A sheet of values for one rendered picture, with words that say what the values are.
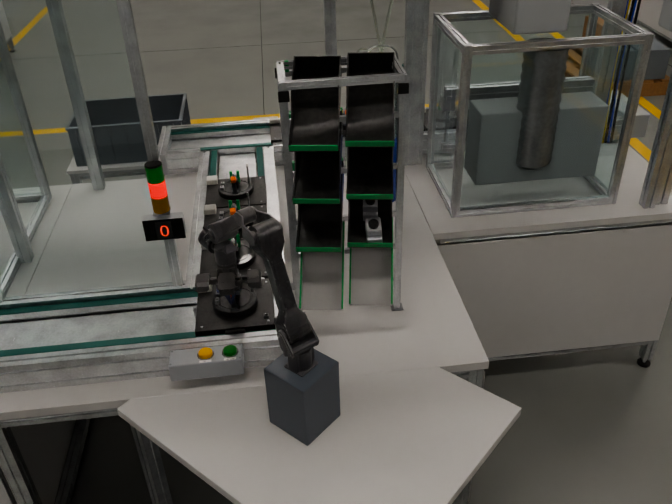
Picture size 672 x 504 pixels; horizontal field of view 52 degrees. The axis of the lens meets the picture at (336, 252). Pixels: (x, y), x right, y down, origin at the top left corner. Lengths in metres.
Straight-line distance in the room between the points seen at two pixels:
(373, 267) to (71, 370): 0.94
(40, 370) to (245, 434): 0.64
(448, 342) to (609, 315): 1.23
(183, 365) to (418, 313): 0.78
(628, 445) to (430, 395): 1.37
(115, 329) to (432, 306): 1.03
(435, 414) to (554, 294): 1.24
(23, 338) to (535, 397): 2.15
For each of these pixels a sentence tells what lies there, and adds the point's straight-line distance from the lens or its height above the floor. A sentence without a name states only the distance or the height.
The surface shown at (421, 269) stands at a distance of 2.48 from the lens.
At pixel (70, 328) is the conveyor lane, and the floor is 0.92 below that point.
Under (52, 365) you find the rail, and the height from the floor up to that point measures 0.95.
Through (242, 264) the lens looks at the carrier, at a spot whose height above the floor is 0.99.
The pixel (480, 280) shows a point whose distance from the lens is 2.88.
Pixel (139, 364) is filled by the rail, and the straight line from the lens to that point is 2.11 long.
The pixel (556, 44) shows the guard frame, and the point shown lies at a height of 1.54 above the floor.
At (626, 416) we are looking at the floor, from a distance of 3.32.
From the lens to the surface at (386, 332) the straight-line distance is 2.20.
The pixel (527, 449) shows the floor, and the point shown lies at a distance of 3.07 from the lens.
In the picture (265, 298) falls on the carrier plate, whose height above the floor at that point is 0.97.
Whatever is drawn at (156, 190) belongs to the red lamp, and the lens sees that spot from 2.07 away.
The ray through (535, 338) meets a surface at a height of 0.26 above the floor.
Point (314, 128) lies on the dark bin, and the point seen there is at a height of 1.54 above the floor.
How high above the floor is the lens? 2.28
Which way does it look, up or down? 34 degrees down
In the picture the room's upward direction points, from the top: 2 degrees counter-clockwise
